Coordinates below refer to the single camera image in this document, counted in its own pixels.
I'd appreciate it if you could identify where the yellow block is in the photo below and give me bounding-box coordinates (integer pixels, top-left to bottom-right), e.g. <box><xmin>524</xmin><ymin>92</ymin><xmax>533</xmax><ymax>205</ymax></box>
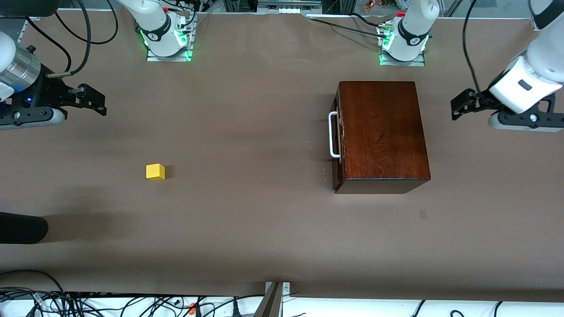
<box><xmin>146</xmin><ymin>163</ymin><xmax>166</xmax><ymax>181</ymax></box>

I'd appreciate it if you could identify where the wooden drawer with white handle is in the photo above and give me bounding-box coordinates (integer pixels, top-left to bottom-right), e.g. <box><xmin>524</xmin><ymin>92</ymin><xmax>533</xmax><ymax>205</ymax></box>
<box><xmin>328</xmin><ymin>86</ymin><xmax>346</xmax><ymax>192</ymax></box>

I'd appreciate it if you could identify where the dark brown wooden cabinet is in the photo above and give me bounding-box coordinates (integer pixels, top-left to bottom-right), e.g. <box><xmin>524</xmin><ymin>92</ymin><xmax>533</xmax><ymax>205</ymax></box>
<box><xmin>333</xmin><ymin>81</ymin><xmax>431</xmax><ymax>195</ymax></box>

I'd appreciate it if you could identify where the copper coloured ornament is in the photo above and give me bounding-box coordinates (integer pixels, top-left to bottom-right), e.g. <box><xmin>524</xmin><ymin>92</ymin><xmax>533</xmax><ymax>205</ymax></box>
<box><xmin>364</xmin><ymin>0</ymin><xmax>399</xmax><ymax>13</ymax></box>

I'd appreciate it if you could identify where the black padded cylinder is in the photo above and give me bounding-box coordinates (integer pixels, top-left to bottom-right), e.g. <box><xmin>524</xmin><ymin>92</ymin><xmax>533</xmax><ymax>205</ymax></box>
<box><xmin>0</xmin><ymin>212</ymin><xmax>48</xmax><ymax>244</ymax></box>

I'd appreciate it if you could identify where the dark slanted metal beam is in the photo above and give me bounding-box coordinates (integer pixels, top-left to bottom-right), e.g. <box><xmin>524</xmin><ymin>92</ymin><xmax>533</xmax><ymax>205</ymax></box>
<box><xmin>253</xmin><ymin>282</ymin><xmax>283</xmax><ymax>317</ymax></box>

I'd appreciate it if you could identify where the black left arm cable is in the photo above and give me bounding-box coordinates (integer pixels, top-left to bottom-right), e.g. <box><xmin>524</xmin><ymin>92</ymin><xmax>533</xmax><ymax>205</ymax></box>
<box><xmin>462</xmin><ymin>0</ymin><xmax>483</xmax><ymax>94</ymax></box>

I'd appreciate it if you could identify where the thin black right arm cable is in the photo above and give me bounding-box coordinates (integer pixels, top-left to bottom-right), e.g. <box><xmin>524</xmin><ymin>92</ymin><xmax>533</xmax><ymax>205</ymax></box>
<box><xmin>26</xmin><ymin>18</ymin><xmax>72</xmax><ymax>74</ymax></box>

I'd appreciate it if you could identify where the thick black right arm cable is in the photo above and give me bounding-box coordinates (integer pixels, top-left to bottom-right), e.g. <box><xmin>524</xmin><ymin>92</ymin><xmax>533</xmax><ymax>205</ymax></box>
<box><xmin>46</xmin><ymin>0</ymin><xmax>93</xmax><ymax>79</ymax></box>

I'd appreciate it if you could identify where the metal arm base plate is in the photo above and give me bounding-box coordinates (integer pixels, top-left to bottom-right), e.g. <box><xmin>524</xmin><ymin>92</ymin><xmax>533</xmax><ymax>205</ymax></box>
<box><xmin>380</xmin><ymin>52</ymin><xmax>426</xmax><ymax>67</ymax></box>
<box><xmin>146</xmin><ymin>44</ymin><xmax>193</xmax><ymax>63</ymax></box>

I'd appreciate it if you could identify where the black cable across table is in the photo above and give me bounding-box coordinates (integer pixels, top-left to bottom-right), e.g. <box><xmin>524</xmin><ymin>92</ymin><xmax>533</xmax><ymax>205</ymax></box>
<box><xmin>306</xmin><ymin>13</ymin><xmax>388</xmax><ymax>38</ymax></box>

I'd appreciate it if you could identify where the looping black cable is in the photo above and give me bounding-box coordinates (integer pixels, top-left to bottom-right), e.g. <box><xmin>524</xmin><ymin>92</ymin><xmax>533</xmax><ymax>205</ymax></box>
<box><xmin>0</xmin><ymin>269</ymin><xmax>67</xmax><ymax>295</ymax></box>

